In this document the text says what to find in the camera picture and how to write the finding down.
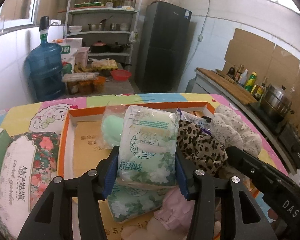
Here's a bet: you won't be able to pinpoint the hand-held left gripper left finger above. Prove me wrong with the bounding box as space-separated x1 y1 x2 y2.
17 146 120 240

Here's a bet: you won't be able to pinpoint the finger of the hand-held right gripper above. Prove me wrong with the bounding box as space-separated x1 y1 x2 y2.
225 145 280 180

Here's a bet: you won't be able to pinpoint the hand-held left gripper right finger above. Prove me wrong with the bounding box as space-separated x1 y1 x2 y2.
174 147 278 240

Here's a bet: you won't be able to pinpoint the beige plush bunny pink dress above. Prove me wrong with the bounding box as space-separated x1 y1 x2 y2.
120 187 198 240

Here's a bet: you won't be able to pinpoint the orange cardboard box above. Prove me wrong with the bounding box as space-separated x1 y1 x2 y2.
56 101 243 240

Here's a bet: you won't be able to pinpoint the green tissue pack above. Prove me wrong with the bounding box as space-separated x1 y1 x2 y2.
107 182 167 223
116 104 180 188

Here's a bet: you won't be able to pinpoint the leopard print scrunchie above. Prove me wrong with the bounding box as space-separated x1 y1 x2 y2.
176 119 229 178

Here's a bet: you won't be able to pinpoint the white floral fabric scrunchie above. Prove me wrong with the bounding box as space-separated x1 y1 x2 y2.
212 104 262 158

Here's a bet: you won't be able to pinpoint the green sponge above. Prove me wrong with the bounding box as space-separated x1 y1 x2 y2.
101 105 129 153

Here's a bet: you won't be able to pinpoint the white purple plastic packet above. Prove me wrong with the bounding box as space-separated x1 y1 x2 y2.
177 108 214 134

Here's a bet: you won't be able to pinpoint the gas stove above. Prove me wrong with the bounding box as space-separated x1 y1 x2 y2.
249 102 300 170

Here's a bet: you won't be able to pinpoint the steel steamer pot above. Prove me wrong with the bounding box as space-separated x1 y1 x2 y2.
260 84 295 123

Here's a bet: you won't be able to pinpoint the wooden cutting board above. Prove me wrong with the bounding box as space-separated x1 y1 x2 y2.
195 67 258 105

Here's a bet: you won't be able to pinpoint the row of condiment bottles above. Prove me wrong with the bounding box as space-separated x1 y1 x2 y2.
227 65 268 102

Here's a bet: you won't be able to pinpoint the grey low table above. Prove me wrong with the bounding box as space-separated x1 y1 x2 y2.
100 62 137 98

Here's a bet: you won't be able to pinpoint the kitchen counter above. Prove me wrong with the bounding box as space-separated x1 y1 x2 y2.
194 67 298 174

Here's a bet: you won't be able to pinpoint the floral tissue box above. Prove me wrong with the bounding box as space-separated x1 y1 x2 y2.
0 131 62 233

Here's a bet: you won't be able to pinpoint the orange sauce jar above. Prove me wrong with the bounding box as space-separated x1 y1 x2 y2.
66 81 80 95
94 76 107 93
79 80 94 95

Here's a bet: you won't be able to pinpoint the red strainer basket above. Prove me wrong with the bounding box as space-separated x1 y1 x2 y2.
111 70 131 81

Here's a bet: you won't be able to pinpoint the pack of noodles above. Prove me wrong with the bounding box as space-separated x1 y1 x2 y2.
62 72 97 82

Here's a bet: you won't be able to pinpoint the colourful cartoon printed quilt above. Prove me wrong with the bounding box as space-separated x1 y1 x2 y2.
0 92 290 240

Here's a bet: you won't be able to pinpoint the bunch of bananas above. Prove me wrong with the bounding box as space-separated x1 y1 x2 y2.
74 64 90 74

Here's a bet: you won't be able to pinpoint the egg tray in bag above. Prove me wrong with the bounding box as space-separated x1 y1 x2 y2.
91 59 118 71

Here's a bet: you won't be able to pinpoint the blue water jug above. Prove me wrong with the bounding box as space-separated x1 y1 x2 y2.
24 39 65 102

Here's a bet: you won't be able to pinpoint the black wok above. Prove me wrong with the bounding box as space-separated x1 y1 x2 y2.
108 42 132 53

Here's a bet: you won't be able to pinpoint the black pot red lid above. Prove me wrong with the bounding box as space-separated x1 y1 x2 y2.
91 41 108 53

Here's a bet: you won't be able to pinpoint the dark grey fridge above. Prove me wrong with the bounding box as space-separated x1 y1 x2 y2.
135 1 192 93

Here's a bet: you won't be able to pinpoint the steel cups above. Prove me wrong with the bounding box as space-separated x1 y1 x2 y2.
110 23 130 32

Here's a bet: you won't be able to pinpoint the steel basin with ladle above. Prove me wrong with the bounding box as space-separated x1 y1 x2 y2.
88 16 113 31

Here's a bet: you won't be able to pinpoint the black water pump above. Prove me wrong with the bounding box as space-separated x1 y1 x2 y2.
39 16 59 43

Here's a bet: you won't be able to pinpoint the white metal shelf rack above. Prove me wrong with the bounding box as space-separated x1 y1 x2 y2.
64 0 143 65

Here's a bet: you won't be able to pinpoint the green tray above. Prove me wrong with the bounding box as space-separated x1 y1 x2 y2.
74 2 102 8

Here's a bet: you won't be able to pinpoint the row of jars and bottles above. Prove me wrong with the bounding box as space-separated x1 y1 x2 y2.
86 0 135 8

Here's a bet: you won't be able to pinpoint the sliding window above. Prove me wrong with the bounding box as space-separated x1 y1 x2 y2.
0 0 73 39

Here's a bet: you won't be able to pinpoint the cardboard wall sheets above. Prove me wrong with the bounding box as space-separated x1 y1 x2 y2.
224 28 300 98

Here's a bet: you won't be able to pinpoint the wall cable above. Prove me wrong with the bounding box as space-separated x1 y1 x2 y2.
190 0 214 63

